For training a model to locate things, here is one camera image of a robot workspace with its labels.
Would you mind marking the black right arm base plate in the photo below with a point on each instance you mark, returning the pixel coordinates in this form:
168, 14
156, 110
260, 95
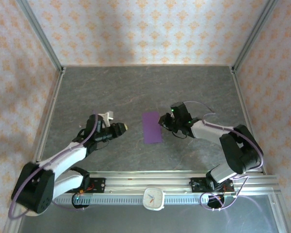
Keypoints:
196, 187

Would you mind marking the aluminium mounting rail beam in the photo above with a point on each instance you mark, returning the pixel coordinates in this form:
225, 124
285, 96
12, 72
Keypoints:
148, 180

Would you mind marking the purple cloth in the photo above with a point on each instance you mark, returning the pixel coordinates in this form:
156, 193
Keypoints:
151, 128

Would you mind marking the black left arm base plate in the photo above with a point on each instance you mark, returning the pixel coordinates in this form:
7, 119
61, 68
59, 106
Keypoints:
99, 185

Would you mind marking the black base electronics box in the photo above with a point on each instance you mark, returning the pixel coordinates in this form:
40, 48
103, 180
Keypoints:
82, 205
214, 204

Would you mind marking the aluminium corner post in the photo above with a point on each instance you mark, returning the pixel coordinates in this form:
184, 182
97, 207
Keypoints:
38, 31
254, 34

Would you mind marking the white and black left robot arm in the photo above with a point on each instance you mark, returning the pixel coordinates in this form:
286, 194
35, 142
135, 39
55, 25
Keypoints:
68, 155

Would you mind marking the aluminium side rail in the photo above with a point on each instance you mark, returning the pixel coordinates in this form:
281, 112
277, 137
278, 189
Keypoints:
247, 121
48, 123

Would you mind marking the white square clock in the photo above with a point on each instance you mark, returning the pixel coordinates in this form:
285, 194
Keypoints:
160, 206

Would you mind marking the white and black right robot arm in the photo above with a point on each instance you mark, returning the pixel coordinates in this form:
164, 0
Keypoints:
208, 129

